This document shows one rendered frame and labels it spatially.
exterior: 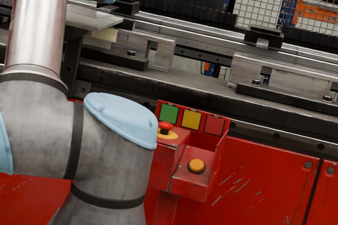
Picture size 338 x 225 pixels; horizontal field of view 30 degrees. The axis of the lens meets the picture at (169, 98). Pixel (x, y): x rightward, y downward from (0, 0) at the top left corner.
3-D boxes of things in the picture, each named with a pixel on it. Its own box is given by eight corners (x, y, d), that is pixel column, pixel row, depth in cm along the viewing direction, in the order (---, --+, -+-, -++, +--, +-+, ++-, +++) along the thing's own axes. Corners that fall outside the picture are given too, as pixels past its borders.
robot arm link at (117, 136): (153, 204, 93) (171, 118, 90) (62, 196, 90) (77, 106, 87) (141, 172, 104) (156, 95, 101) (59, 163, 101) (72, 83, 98)
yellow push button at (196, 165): (186, 173, 158) (187, 167, 156) (191, 161, 161) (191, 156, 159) (201, 177, 157) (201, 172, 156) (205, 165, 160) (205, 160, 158)
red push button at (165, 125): (153, 136, 157) (156, 122, 156) (158, 132, 161) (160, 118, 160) (168, 140, 156) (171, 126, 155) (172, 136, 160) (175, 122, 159)
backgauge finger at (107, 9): (81, 11, 190) (84, -5, 189) (104, 5, 215) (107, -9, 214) (119, 20, 189) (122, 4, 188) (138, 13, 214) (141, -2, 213)
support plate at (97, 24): (30, 16, 160) (30, 12, 160) (64, 8, 186) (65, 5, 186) (97, 32, 158) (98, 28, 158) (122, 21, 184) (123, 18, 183)
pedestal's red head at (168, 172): (127, 181, 155) (140, 112, 151) (145, 161, 171) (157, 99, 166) (204, 203, 152) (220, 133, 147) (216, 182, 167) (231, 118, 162)
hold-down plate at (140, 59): (44, 48, 182) (45, 38, 182) (50, 45, 188) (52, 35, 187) (143, 71, 179) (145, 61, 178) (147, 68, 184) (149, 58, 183)
